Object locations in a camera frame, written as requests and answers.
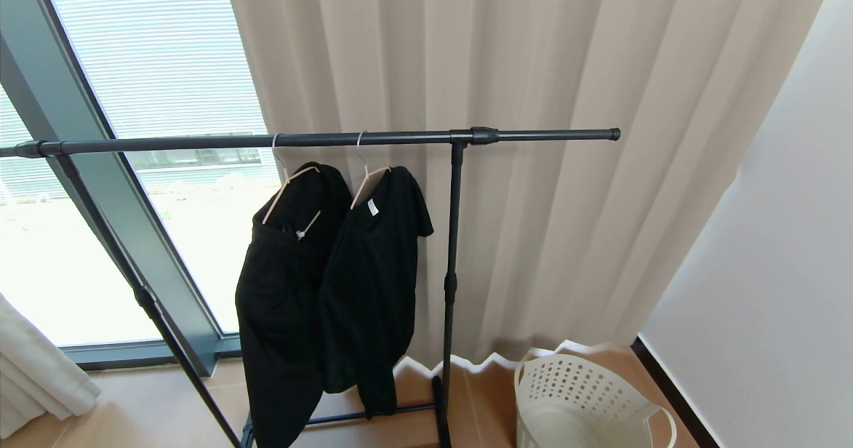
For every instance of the pink clothes hanger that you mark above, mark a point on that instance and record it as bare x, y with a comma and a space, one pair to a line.
363, 184
274, 198

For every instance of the black t-shirt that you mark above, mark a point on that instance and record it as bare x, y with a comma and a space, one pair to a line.
373, 288

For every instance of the black clothes rack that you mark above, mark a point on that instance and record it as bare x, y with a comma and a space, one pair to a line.
533, 134

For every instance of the white laundry basket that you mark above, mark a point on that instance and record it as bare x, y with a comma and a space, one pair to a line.
573, 394

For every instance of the beige curtain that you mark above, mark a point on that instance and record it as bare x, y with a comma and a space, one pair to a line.
566, 54

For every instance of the window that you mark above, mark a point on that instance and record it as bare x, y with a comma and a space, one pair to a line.
166, 54

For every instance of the white curtain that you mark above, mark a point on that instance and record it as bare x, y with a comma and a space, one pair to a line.
40, 381

